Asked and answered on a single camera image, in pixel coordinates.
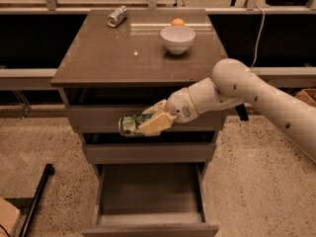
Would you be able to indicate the middle grey drawer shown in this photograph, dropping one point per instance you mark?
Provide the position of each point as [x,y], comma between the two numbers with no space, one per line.
[148,153]

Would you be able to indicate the bottom grey open drawer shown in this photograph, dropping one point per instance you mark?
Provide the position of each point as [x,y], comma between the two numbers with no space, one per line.
[150,200]

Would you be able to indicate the metal railing frame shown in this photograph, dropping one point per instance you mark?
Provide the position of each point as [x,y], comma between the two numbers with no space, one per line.
[15,15]

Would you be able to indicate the white ceramic bowl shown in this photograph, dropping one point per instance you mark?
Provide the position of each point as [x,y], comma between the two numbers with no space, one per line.
[178,39]

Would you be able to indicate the orange fruit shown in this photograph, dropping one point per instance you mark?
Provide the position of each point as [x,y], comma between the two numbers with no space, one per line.
[177,22]

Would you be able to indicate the green soda can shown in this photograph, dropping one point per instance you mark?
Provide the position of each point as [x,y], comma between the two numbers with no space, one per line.
[129,125]

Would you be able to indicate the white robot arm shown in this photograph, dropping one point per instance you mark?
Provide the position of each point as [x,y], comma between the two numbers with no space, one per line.
[232,83]

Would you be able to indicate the wooden box at left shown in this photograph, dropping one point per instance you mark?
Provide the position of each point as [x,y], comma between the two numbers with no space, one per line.
[9,217]

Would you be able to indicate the silver soda can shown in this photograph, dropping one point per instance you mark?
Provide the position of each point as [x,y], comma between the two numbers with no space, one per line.
[117,16]

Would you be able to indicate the grey drawer cabinet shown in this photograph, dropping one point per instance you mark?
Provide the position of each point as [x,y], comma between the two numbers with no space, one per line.
[129,65]

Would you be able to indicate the wooden crate at right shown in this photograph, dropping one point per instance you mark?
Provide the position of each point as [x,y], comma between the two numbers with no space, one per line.
[307,96]

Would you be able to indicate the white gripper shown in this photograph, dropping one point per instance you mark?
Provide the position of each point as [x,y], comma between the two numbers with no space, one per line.
[180,105]

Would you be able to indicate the black pole on floor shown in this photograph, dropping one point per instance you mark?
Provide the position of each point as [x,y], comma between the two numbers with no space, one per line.
[47,172]

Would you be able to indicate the top grey drawer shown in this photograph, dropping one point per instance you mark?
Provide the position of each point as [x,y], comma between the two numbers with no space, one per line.
[104,118]

